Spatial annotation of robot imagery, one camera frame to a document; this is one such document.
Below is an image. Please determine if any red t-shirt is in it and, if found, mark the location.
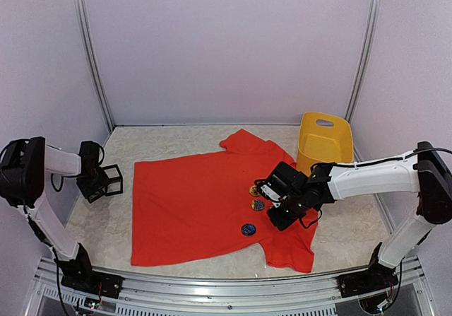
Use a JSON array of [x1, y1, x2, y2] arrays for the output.
[[131, 129, 317, 273]]

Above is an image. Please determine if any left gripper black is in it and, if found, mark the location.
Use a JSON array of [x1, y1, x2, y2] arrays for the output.
[[77, 166, 111, 199]]

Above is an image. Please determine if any blue starry round brooch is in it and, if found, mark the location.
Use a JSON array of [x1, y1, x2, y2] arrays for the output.
[[241, 223, 256, 237]]

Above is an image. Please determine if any black display box left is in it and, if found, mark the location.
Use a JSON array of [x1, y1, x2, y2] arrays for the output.
[[85, 187, 105, 204]]

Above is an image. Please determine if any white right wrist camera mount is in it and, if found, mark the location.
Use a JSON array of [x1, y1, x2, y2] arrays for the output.
[[257, 184, 281, 207]]

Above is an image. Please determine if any black display box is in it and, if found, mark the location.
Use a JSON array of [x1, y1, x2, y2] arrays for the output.
[[85, 187, 105, 204], [102, 164, 124, 197]]

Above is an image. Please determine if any right aluminium corner post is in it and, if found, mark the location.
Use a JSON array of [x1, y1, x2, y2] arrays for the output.
[[344, 0, 384, 121]]

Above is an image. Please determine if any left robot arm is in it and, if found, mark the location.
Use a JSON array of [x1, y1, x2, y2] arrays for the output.
[[1, 136, 110, 291]]

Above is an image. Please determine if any aluminium front rail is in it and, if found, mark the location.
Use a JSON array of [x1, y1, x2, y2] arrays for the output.
[[18, 257, 438, 315]]

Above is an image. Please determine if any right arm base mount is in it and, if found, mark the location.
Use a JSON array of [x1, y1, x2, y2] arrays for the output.
[[337, 242, 400, 298]]

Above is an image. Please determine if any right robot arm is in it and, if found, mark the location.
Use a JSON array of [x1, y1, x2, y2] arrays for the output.
[[255, 141, 451, 291]]

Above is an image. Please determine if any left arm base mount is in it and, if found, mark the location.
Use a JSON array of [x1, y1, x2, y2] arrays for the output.
[[55, 244, 124, 299]]

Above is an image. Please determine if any black display box right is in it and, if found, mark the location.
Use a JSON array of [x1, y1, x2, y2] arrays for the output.
[[102, 164, 124, 197]]

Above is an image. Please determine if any yellow round brooch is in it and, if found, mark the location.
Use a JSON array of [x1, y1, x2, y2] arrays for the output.
[[249, 186, 260, 197]]

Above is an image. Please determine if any yellow plastic basket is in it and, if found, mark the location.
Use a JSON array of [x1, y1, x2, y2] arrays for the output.
[[297, 112, 354, 175]]

